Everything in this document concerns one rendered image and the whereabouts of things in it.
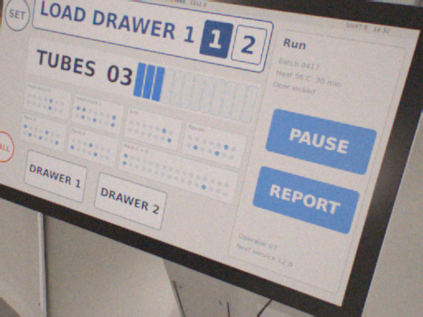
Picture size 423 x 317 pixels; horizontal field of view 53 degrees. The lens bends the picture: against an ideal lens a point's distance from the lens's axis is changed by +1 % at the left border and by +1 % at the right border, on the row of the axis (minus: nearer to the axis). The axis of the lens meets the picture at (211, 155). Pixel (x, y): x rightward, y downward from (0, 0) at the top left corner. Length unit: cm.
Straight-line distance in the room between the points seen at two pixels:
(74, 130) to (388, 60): 35
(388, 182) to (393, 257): 126
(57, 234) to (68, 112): 129
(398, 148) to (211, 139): 18
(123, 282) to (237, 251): 117
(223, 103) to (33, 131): 26
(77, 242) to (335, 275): 140
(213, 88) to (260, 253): 18
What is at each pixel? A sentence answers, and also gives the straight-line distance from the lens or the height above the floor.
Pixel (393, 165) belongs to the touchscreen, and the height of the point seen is 109.
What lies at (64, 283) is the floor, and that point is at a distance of 168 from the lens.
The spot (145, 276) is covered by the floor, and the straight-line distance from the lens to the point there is 160.
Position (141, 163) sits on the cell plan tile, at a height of 104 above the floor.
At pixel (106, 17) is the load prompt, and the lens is 52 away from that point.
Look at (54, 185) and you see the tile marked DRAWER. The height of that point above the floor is 99.
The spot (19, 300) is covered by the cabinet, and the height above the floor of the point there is 26.
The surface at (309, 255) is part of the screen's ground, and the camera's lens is 44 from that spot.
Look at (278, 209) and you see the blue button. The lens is 44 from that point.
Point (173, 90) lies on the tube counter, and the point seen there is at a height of 111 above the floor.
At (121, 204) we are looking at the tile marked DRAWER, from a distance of 51.
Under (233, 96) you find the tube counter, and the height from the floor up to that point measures 111.
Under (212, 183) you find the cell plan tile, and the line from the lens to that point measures 45.
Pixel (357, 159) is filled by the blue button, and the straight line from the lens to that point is 42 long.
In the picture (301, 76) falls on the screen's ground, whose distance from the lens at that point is 42.
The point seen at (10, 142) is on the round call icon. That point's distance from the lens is 61.
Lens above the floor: 139
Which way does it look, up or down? 47 degrees down
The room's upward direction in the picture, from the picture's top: 6 degrees counter-clockwise
